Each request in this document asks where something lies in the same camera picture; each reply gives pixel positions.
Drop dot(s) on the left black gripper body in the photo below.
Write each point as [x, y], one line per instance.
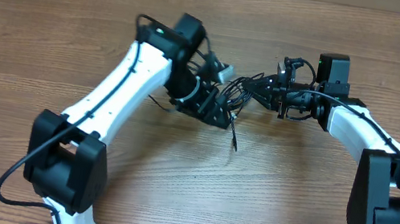
[197, 103]

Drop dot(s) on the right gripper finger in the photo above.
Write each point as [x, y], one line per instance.
[260, 82]
[262, 99]

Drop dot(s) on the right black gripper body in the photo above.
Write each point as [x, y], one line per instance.
[282, 95]

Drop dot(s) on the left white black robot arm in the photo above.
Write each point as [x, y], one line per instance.
[67, 163]

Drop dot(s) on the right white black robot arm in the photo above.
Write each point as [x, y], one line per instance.
[375, 194]

